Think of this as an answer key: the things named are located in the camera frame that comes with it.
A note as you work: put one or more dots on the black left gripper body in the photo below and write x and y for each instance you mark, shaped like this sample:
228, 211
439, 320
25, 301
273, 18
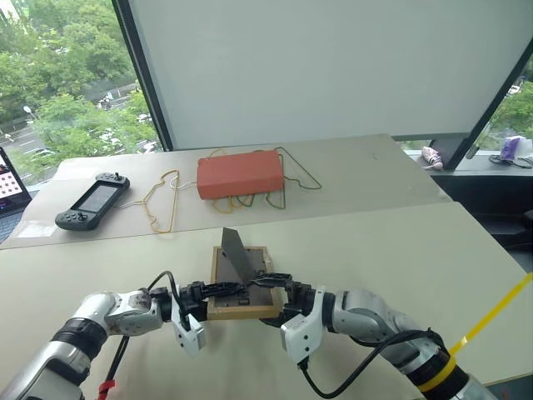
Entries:
195, 298

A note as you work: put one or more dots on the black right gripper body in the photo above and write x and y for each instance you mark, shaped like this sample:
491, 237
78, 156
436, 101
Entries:
300, 298

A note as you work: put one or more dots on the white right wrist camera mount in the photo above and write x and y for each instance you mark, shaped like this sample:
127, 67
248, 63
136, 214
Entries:
302, 333

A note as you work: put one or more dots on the purple small box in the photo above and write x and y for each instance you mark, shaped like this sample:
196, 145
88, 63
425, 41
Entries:
511, 148

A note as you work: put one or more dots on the wooden picture frame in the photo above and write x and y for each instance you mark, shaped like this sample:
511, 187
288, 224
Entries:
233, 308

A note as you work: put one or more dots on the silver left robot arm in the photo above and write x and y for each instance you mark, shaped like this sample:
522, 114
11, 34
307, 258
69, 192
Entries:
125, 310

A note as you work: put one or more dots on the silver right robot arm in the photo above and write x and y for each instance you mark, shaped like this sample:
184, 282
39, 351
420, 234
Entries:
366, 310

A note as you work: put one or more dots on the pink small object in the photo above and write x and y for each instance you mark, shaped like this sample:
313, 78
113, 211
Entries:
433, 157

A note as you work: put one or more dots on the yellow band on arm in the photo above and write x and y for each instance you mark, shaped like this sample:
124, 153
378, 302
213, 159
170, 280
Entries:
437, 371

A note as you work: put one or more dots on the black chair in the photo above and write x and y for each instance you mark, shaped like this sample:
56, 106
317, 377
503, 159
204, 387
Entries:
512, 229

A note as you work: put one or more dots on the open laptop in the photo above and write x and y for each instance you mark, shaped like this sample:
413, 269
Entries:
9, 196

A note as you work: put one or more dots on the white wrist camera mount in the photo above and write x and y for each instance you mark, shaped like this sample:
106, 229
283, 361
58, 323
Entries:
189, 333
302, 333

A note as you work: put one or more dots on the black handheld game console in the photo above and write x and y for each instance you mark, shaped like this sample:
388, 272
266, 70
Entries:
91, 202

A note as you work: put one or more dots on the white panel with black frame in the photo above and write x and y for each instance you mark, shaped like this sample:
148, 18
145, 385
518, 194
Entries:
316, 66

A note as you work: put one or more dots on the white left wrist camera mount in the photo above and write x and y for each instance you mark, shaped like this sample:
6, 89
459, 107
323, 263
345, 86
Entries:
189, 333

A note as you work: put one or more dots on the orange rectangular box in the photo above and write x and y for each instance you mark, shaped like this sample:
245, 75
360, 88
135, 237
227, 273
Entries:
239, 175

